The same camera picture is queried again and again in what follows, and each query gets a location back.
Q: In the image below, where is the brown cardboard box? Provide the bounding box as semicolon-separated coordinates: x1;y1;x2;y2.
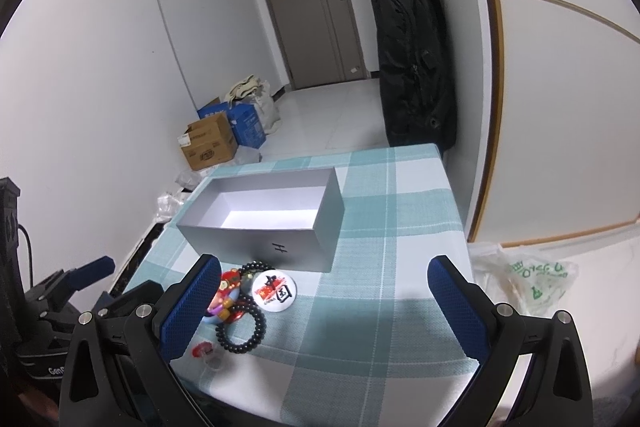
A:
178;113;238;171

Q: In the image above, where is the black bead bracelet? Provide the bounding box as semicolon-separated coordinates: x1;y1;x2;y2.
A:
237;260;274;287

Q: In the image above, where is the grey brown door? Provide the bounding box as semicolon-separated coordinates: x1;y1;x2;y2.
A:
266;0;368;90

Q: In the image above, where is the yellow pink cartoon charm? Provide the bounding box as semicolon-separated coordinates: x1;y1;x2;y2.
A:
203;269;248;325

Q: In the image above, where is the red clear hair clip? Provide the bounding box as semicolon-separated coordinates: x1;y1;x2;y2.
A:
191;341;224;372

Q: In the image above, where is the grey open cardboard box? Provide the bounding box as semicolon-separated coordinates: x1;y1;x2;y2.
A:
176;168;345;273

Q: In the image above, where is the blue cardboard box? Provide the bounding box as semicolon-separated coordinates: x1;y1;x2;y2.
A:
198;102;266;150

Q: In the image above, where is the white round pin badge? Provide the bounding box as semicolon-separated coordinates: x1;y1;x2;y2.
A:
250;270;297;313

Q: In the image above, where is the teal plaid tablecloth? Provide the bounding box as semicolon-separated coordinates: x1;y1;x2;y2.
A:
122;142;482;426

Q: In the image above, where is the black coil hair tie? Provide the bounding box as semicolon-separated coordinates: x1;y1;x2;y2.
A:
214;299;268;355

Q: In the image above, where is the black large backpack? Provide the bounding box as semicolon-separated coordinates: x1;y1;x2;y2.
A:
374;0;457;153

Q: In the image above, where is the black camera mount box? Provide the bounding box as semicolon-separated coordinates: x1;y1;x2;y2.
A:
0;178;24;308

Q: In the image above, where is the grey plastic parcel bag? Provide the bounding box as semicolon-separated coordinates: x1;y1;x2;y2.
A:
233;145;262;166

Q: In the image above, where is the white plastic parcel bag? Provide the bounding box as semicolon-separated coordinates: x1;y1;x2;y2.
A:
154;168;212;223

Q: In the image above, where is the green printed plastic bag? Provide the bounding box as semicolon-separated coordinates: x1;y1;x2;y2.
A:
469;243;579;317

